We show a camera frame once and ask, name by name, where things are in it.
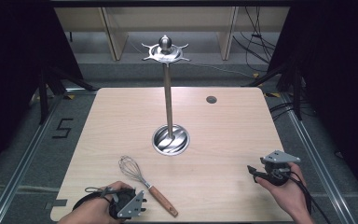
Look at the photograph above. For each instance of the person's right hand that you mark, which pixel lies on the person's right hand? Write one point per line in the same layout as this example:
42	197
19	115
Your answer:
289	196

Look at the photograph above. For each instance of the light wooden shelf unit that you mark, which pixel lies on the light wooden shelf unit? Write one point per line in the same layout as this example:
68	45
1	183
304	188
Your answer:
115	34

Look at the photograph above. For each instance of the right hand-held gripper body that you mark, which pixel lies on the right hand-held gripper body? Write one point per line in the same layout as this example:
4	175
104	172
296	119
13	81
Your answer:
278	169

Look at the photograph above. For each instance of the aluminium floor rail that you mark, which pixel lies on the aluminium floor rail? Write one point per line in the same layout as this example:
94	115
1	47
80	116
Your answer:
21	165
313	155

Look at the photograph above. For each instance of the steel utensil rack with hooks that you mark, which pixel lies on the steel utensil rack with hooks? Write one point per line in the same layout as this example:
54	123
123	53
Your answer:
168	96

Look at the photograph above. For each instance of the person's left hand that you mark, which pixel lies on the person's left hand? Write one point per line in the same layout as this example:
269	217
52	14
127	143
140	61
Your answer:
94	207

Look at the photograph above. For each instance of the black curtain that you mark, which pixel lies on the black curtain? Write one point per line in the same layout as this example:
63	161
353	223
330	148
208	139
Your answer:
338	77
15	71

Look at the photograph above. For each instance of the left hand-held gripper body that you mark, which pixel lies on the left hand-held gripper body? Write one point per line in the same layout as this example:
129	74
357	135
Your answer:
132	205

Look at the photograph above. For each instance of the black metal stand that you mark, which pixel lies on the black metal stand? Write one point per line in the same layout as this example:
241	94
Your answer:
297	93
43	93

